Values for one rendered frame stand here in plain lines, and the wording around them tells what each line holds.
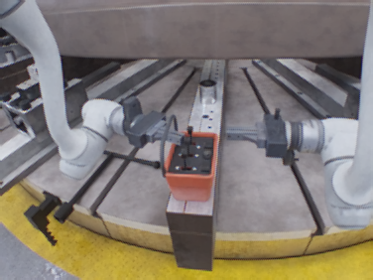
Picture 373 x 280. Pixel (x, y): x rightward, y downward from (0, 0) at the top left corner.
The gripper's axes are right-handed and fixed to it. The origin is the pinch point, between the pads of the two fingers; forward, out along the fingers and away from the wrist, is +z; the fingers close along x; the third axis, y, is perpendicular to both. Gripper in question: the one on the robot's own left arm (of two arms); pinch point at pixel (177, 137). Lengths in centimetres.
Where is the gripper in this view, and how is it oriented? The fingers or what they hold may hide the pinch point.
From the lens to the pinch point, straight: 73.6
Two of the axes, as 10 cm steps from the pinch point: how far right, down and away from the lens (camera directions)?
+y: 0.7, 7.9, 6.1
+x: -5.1, 5.5, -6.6
